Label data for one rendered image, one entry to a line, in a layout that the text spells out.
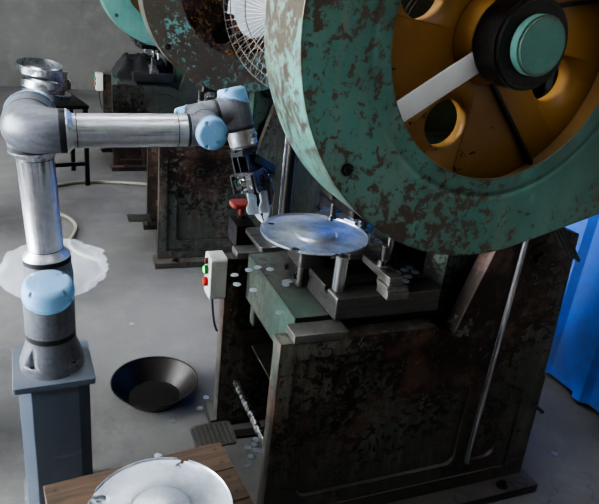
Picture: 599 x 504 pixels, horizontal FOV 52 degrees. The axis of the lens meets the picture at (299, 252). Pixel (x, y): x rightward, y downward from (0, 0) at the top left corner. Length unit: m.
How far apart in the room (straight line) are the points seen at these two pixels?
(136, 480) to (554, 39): 1.17
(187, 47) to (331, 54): 1.80
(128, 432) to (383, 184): 1.34
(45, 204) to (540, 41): 1.13
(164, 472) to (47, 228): 0.65
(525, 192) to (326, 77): 0.50
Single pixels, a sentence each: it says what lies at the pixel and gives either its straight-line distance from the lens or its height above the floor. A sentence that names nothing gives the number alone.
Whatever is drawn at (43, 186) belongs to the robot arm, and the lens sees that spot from 1.59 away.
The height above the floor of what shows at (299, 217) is 0.78.
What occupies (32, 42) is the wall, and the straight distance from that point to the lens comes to 8.03.
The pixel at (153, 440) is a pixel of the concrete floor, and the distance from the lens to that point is 2.11.
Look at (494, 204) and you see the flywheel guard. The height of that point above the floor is 1.03.
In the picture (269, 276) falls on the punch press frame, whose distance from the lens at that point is 1.69.
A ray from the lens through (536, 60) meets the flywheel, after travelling 1.15.
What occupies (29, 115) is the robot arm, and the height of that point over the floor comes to 1.07.
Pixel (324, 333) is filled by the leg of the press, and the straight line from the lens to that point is 1.45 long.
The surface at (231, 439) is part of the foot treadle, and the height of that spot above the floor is 0.16.
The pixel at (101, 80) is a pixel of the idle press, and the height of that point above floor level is 0.57.
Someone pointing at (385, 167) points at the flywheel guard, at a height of 1.10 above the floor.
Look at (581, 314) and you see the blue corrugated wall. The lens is 2.64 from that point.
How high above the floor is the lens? 1.37
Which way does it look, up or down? 23 degrees down
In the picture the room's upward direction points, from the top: 7 degrees clockwise
